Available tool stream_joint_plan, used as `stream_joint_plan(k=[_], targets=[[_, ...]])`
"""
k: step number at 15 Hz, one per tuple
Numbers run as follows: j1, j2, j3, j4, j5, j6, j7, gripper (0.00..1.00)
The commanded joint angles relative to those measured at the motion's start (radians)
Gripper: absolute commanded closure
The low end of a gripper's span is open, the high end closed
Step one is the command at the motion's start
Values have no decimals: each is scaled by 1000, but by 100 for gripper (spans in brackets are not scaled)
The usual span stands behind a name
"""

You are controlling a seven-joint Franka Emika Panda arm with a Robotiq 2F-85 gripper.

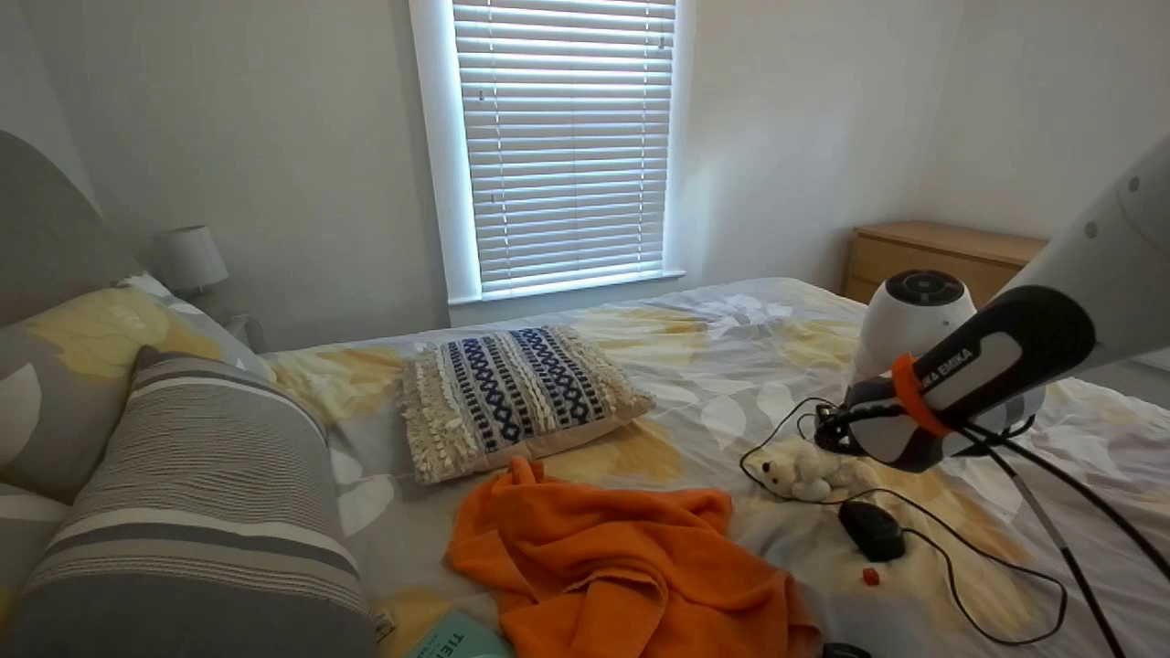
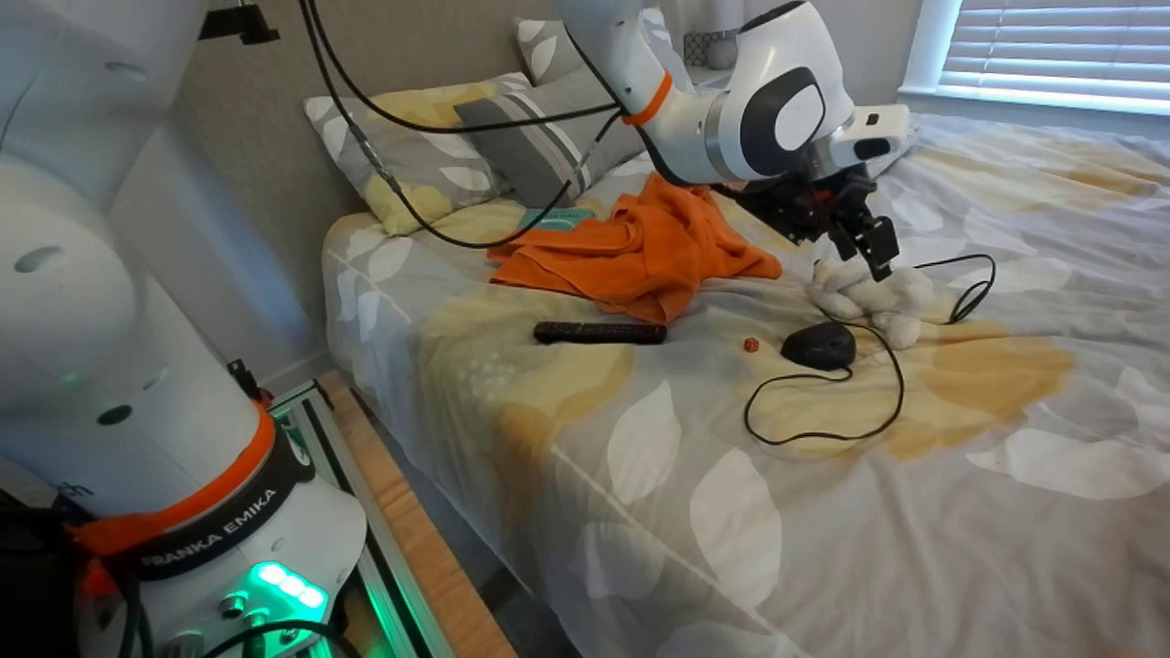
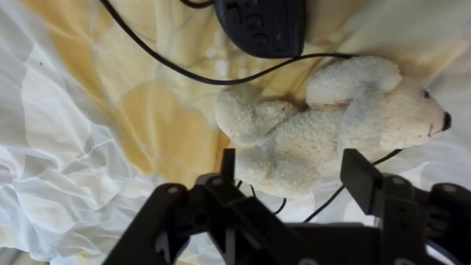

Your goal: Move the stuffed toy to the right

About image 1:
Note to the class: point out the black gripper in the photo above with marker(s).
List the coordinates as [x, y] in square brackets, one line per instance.
[831, 432]

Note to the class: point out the white Franka Panda arm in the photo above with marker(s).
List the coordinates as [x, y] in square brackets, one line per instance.
[973, 368]

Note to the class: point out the black computer mouse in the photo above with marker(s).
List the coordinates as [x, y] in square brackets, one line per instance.
[872, 530]

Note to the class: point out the leaf print bedspread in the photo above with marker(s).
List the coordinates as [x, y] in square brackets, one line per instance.
[705, 354]

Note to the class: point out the small orange object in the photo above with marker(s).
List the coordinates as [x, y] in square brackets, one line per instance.
[872, 574]

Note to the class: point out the wooden dresser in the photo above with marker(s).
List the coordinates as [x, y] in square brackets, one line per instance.
[937, 249]

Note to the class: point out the orange cloth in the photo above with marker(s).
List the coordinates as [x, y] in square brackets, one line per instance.
[609, 562]

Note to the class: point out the blue patterned woven pillow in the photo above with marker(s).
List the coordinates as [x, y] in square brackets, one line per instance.
[514, 396]

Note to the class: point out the white window blinds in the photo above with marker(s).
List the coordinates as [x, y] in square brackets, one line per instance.
[566, 140]

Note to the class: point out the teal book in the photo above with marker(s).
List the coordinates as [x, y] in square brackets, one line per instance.
[459, 639]

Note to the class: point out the grey striped pillow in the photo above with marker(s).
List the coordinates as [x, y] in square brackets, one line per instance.
[206, 499]

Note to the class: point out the grey table lamp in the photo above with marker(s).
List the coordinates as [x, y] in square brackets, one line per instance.
[189, 259]

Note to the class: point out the grey yellow leaf pillow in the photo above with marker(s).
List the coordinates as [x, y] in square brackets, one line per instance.
[85, 354]

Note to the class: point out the grey headboard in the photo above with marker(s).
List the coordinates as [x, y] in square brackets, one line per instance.
[48, 232]

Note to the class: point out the white window frame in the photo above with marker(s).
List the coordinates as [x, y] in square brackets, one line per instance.
[434, 148]

